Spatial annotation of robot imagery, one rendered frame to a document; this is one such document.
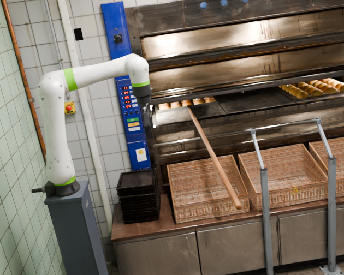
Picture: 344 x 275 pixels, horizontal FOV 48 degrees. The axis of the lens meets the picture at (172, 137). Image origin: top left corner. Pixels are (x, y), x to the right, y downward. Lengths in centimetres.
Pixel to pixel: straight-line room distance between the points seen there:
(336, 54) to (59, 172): 230
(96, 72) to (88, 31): 97
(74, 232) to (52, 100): 78
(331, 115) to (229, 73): 95
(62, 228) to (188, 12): 173
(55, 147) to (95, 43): 123
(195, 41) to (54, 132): 146
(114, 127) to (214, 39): 103
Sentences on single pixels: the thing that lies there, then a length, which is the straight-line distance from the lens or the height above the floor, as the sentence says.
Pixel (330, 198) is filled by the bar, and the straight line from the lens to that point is 296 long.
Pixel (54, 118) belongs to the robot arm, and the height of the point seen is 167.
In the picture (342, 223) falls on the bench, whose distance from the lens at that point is 319.
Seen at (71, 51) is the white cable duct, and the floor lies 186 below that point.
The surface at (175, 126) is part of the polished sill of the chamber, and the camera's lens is 307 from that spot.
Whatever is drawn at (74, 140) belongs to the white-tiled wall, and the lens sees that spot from 314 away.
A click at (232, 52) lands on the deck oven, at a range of 302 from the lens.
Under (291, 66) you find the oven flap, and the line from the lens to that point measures 317.
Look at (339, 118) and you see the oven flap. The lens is 346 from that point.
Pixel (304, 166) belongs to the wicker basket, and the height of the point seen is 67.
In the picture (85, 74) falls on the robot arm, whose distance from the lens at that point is 201.
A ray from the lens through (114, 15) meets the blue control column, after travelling 290.
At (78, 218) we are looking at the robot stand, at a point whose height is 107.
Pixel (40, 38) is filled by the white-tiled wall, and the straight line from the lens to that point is 302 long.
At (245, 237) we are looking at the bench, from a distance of 297.
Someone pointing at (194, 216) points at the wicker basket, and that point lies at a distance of 286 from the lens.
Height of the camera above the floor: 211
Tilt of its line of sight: 19 degrees down
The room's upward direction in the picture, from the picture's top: 8 degrees counter-clockwise
